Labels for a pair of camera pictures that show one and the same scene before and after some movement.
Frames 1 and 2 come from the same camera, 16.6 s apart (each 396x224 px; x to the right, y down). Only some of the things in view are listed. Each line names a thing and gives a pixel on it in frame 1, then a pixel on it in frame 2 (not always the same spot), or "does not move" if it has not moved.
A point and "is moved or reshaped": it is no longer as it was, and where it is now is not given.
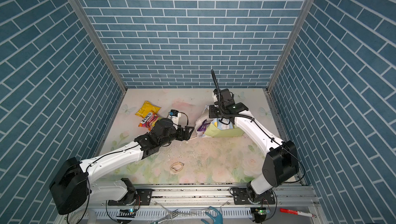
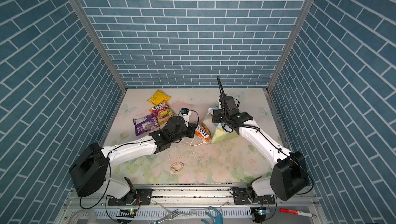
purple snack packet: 202,127 to 145,124
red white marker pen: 298,212 does not move
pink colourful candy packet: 149,121 to 163,112
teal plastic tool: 218,219 does not move
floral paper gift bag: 207,127 is moved or reshaped
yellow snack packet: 147,108 to 159,97
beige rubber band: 175,163 does not move
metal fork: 173,214 does not move
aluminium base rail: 207,196 does not move
